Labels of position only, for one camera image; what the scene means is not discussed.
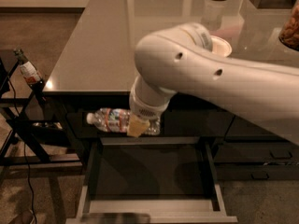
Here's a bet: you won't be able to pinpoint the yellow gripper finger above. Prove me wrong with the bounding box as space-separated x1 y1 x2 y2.
127 114 150 137

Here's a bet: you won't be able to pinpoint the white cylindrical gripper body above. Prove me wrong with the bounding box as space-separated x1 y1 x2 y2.
129 75 176 120

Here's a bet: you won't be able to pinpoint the clear plastic water bottle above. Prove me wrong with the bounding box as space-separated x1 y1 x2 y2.
86 108 160 136

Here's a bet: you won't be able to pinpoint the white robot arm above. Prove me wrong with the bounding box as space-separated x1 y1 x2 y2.
129 23 299 145

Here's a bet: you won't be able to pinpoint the closed dark top drawer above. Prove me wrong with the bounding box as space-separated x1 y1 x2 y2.
66 109 234 139

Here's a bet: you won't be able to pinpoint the open grey middle drawer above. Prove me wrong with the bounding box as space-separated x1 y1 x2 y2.
65 137 238 224

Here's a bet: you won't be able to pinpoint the dark soda bottle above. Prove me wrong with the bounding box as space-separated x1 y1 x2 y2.
14 49 45 91

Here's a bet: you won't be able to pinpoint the white paper bowl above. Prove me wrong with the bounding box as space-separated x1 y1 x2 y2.
211 35 232 57

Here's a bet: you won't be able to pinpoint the black metal side stand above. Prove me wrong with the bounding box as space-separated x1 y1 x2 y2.
0 49 79 166

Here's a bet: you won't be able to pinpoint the dark right cabinet drawers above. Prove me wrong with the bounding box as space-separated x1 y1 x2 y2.
214 118 299 180

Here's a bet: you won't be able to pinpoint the jar of brown snacks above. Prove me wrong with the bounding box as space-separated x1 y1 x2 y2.
278 0 299 50

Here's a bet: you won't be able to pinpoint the black cable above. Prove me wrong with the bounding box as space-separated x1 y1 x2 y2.
7 75 38 224

